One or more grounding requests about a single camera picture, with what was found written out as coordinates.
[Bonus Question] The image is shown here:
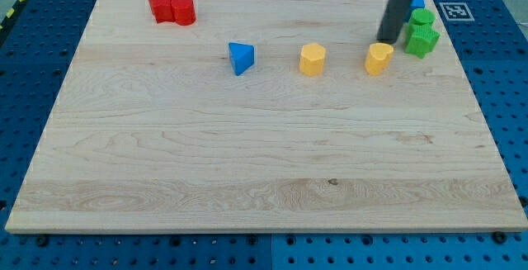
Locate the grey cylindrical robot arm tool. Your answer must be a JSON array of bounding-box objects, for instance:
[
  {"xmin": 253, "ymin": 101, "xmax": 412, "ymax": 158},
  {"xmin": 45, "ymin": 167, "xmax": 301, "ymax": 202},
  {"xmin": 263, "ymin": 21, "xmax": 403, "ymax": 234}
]
[{"xmin": 376, "ymin": 0, "xmax": 412, "ymax": 45}]

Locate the yellow hexagon block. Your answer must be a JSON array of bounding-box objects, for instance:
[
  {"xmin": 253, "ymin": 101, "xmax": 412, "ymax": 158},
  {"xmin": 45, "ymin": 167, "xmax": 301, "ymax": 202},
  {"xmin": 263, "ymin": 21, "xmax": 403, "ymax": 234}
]
[{"xmin": 299, "ymin": 43, "xmax": 326, "ymax": 77}]

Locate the light wooden board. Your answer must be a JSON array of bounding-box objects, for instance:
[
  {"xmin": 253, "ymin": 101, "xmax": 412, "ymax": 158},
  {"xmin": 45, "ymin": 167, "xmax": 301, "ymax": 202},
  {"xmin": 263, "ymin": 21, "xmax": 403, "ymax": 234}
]
[{"xmin": 6, "ymin": 0, "xmax": 527, "ymax": 234}]

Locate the blue triangle block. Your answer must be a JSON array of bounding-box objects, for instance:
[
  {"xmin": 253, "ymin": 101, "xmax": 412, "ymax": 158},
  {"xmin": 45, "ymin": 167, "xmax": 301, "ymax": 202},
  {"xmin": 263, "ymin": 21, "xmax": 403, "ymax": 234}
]
[{"xmin": 228, "ymin": 42, "xmax": 255, "ymax": 76}]

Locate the yellow heart block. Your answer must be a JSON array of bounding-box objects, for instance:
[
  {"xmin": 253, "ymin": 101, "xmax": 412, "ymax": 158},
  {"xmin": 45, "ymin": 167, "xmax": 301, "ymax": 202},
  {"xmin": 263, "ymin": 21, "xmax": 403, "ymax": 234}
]
[{"xmin": 364, "ymin": 43, "xmax": 394, "ymax": 76}]

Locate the red cylinder block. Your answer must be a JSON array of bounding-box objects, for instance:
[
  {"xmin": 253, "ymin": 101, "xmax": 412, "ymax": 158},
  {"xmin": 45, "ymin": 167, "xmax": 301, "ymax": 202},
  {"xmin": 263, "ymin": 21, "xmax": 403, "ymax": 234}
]
[{"xmin": 171, "ymin": 0, "xmax": 196, "ymax": 26}]

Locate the red star block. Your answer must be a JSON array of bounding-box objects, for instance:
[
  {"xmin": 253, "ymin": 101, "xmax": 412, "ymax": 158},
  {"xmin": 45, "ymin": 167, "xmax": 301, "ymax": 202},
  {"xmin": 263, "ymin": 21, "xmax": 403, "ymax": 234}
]
[{"xmin": 148, "ymin": 0, "xmax": 175, "ymax": 24}]

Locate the green star block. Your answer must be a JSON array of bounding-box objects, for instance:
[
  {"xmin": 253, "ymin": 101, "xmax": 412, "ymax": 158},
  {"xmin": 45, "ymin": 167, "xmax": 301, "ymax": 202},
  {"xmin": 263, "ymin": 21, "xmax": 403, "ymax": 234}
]
[{"xmin": 405, "ymin": 24, "xmax": 440, "ymax": 59}]

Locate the green cylinder block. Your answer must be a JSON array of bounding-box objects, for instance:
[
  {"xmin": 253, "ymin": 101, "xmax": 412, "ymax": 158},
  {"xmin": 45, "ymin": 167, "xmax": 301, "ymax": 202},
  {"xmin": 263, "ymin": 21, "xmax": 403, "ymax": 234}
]
[{"xmin": 408, "ymin": 8, "xmax": 436, "ymax": 26}]

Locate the blue cube block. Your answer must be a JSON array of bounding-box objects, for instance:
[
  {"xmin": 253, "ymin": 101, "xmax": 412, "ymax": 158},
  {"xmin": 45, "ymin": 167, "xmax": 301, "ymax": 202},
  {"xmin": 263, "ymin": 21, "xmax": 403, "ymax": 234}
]
[{"xmin": 410, "ymin": 0, "xmax": 425, "ymax": 12}]

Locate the white fiducial marker tag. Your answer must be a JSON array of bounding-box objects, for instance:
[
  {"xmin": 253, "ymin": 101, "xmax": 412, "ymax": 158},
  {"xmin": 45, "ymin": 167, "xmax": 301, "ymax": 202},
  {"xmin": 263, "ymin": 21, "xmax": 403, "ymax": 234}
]
[{"xmin": 440, "ymin": 2, "xmax": 474, "ymax": 21}]

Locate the yellow black hazard tape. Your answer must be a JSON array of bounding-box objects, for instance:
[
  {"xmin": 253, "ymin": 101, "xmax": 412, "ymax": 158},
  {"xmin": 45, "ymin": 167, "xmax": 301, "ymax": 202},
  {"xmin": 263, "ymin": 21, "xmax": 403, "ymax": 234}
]
[{"xmin": 1, "ymin": 0, "xmax": 29, "ymax": 31}]

